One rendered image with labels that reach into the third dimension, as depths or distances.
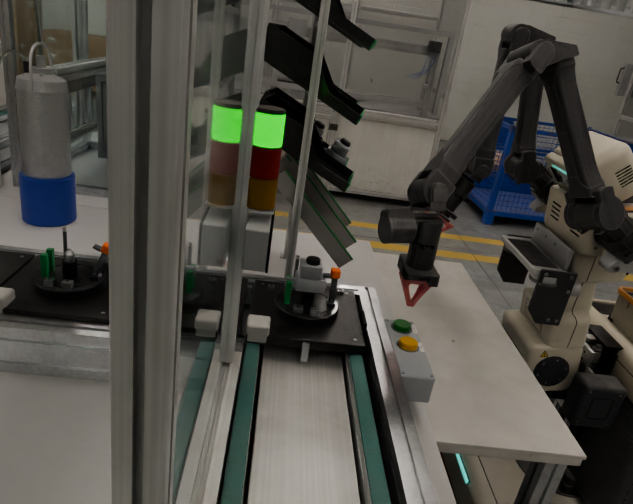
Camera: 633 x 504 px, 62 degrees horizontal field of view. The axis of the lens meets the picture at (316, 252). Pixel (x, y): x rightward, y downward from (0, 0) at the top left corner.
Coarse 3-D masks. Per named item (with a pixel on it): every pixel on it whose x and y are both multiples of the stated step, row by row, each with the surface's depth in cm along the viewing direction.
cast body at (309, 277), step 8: (312, 256) 111; (304, 264) 109; (312, 264) 109; (320, 264) 110; (296, 272) 112; (304, 272) 108; (312, 272) 109; (320, 272) 109; (288, 280) 111; (296, 280) 109; (304, 280) 109; (312, 280) 109; (320, 280) 110; (296, 288) 110; (304, 288) 110; (312, 288) 110; (320, 288) 110
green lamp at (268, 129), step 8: (256, 112) 78; (256, 120) 78; (264, 120) 77; (272, 120) 77; (280, 120) 78; (256, 128) 78; (264, 128) 78; (272, 128) 78; (280, 128) 79; (256, 136) 78; (264, 136) 78; (272, 136) 78; (280, 136) 79; (256, 144) 79; (264, 144) 78; (272, 144) 79; (280, 144) 80
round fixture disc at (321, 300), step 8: (280, 296) 114; (296, 296) 115; (320, 296) 117; (328, 296) 118; (280, 304) 111; (288, 304) 112; (296, 304) 112; (320, 304) 114; (336, 304) 115; (280, 312) 110; (288, 312) 109; (304, 312) 110; (320, 312) 110; (328, 312) 111; (336, 312) 112; (288, 320) 109; (296, 320) 108; (304, 320) 108; (312, 320) 108; (320, 320) 108; (328, 320) 110
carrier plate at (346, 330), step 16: (256, 288) 120; (256, 304) 114; (272, 304) 115; (352, 304) 120; (272, 320) 109; (336, 320) 112; (352, 320) 113; (272, 336) 103; (288, 336) 104; (304, 336) 105; (320, 336) 106; (336, 336) 106; (352, 336) 107; (352, 352) 105
